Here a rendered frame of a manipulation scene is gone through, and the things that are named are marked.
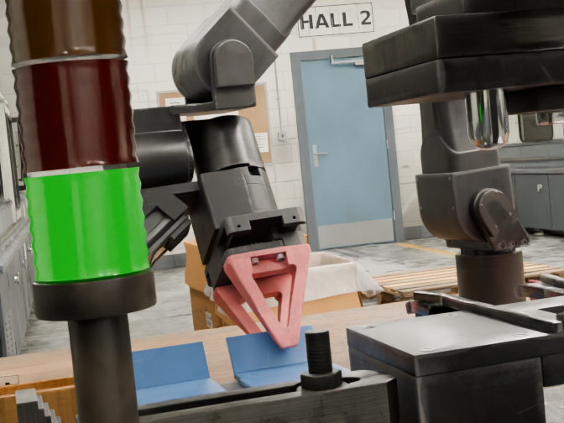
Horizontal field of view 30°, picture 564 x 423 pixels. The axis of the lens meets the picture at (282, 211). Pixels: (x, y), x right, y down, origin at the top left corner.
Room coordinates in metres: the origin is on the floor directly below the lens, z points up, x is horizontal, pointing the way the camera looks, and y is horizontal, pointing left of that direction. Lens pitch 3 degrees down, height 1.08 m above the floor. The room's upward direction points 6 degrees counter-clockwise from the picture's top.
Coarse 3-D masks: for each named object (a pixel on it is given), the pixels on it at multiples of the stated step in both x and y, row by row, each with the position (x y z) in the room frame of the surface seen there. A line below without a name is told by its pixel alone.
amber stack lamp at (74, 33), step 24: (24, 0) 0.33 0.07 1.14; (48, 0) 0.33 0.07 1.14; (72, 0) 0.33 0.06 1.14; (96, 0) 0.33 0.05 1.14; (120, 0) 0.35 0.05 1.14; (24, 24) 0.33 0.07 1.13; (48, 24) 0.33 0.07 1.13; (72, 24) 0.33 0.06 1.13; (96, 24) 0.33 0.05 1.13; (120, 24) 0.34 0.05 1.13; (24, 48) 0.33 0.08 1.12; (48, 48) 0.33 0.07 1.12; (72, 48) 0.33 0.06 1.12; (96, 48) 0.33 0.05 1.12; (120, 48) 0.34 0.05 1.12
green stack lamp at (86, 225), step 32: (32, 192) 0.34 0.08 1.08; (64, 192) 0.33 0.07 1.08; (96, 192) 0.33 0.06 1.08; (128, 192) 0.34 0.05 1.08; (32, 224) 0.34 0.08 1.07; (64, 224) 0.33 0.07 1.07; (96, 224) 0.33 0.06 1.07; (128, 224) 0.34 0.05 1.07; (64, 256) 0.33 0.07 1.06; (96, 256) 0.33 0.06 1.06; (128, 256) 0.34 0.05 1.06
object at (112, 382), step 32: (64, 288) 0.33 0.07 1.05; (96, 288) 0.33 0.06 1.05; (128, 288) 0.33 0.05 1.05; (64, 320) 0.33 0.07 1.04; (96, 320) 0.34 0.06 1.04; (96, 352) 0.34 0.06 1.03; (128, 352) 0.35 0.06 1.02; (96, 384) 0.34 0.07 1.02; (128, 384) 0.34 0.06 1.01; (96, 416) 0.34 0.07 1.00; (128, 416) 0.34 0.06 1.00
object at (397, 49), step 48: (432, 0) 0.57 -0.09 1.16; (480, 0) 0.52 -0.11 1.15; (528, 0) 0.53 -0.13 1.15; (384, 48) 0.55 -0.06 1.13; (432, 48) 0.49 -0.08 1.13; (480, 48) 0.50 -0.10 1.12; (528, 48) 0.50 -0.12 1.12; (384, 96) 0.56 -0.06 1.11; (432, 96) 0.51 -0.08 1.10; (480, 96) 0.50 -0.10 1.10; (528, 96) 0.54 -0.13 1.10; (480, 144) 0.51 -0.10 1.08
